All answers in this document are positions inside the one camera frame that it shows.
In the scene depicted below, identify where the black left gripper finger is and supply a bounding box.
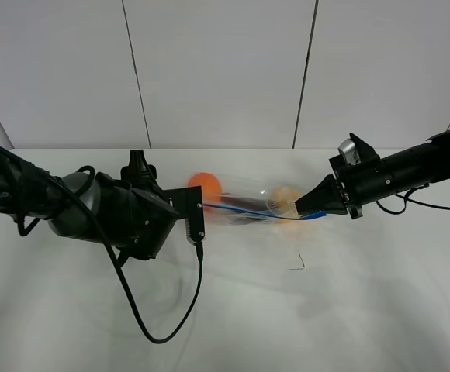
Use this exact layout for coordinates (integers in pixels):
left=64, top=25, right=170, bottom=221
left=163, top=186, right=205, bottom=245

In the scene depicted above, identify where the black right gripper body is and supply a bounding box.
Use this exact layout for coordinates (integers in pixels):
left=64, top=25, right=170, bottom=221
left=329, top=133, right=379, bottom=219

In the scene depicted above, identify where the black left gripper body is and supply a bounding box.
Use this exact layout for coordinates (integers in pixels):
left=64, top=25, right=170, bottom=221
left=48, top=172, right=178, bottom=260

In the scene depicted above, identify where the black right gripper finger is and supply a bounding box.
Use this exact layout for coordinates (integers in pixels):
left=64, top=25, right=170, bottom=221
left=300, top=205, right=348, bottom=217
left=296, top=174, right=344, bottom=213

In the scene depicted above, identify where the clear zip bag blue seal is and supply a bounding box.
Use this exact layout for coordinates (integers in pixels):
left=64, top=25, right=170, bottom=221
left=187, top=172, right=327, bottom=226

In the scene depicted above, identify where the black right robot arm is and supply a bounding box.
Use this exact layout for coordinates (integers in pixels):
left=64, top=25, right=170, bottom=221
left=296, top=130, right=450, bottom=219

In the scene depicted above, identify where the orange fruit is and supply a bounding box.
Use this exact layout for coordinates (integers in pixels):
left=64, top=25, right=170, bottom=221
left=187, top=173, right=222, bottom=212

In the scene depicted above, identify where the yellow pear fruit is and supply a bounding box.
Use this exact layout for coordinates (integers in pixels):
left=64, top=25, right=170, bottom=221
left=268, top=186, right=301, bottom=219

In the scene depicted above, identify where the dark purple eggplant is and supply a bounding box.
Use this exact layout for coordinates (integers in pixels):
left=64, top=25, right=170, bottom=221
left=216, top=194, right=273, bottom=225

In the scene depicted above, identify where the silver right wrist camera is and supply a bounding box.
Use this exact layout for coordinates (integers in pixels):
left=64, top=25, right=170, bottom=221
left=338, top=138, right=361, bottom=165

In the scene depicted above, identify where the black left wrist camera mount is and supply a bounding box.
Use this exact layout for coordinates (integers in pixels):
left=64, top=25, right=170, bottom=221
left=120, top=150, right=158, bottom=189

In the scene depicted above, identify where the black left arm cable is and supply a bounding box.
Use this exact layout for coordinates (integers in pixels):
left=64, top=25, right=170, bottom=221
left=15, top=164, right=206, bottom=344

